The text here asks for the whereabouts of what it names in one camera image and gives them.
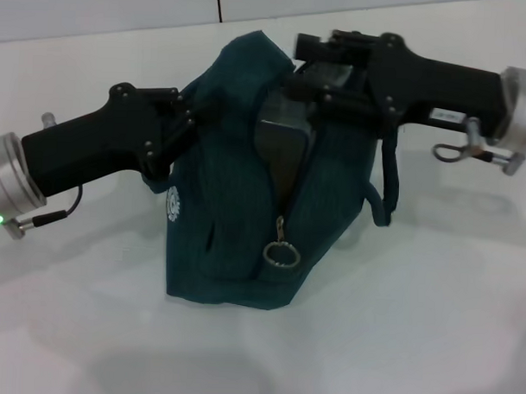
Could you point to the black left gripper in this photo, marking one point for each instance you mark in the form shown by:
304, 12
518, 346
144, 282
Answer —
96, 143

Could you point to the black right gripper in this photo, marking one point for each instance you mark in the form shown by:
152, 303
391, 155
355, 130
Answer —
422, 90

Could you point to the clear plastic food container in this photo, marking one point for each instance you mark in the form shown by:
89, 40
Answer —
282, 150

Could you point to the dark teal fabric lunch bag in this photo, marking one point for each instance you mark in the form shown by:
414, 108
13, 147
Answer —
228, 204

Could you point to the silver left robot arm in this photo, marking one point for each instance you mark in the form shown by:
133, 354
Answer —
9, 175

